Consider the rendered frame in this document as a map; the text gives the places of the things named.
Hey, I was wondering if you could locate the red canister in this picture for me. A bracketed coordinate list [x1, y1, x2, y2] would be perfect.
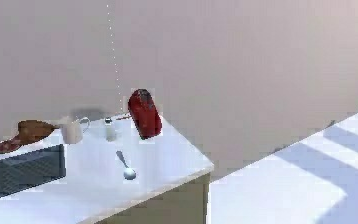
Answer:
[127, 88, 163, 141]

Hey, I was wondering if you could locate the clear salt shaker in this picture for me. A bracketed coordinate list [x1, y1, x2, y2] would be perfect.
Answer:
[103, 116, 117, 143]

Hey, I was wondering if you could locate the silver spoon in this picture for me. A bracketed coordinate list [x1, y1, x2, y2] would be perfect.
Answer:
[115, 150, 137, 181]

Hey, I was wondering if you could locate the white mug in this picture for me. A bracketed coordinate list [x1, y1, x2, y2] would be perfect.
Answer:
[59, 116, 92, 145]

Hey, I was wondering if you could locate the white kitchen counter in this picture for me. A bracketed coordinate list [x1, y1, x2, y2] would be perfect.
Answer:
[0, 112, 216, 224]

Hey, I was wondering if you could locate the brown bread loaf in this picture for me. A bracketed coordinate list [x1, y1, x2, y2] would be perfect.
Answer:
[12, 119, 60, 146]

